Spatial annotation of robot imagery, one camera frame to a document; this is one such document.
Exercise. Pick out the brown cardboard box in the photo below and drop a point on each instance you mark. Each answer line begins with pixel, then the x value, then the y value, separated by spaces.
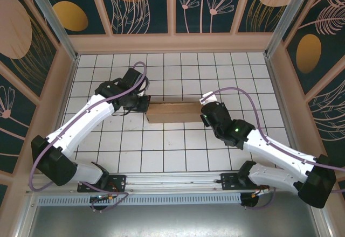
pixel 172 113

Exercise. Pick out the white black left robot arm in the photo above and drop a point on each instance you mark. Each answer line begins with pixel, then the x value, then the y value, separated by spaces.
pixel 81 124

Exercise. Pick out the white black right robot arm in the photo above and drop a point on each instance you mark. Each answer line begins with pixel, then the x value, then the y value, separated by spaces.
pixel 280 150

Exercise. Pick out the yellow power connector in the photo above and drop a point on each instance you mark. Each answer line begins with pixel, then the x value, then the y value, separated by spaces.
pixel 255 194
pixel 111 199

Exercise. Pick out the small controller board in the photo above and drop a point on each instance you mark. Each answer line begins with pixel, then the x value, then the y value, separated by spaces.
pixel 99 198

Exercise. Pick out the grey metal sheet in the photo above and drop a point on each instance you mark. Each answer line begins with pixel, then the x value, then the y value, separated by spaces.
pixel 172 221

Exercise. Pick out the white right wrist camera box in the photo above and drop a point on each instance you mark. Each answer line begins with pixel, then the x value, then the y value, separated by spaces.
pixel 207 98

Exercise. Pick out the aluminium table side rail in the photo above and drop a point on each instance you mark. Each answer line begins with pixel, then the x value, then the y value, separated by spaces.
pixel 68 86
pixel 275 86

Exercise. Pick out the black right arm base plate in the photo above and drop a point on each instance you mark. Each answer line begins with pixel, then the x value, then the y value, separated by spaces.
pixel 229 181

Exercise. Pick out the aluminium mounting rail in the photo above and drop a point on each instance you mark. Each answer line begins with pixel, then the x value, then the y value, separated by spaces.
pixel 172 179

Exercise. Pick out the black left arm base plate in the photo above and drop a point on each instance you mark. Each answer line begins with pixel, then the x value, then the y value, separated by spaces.
pixel 118 180

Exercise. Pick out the aluminium frame post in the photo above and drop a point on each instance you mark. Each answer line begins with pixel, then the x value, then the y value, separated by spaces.
pixel 289 16
pixel 52 16

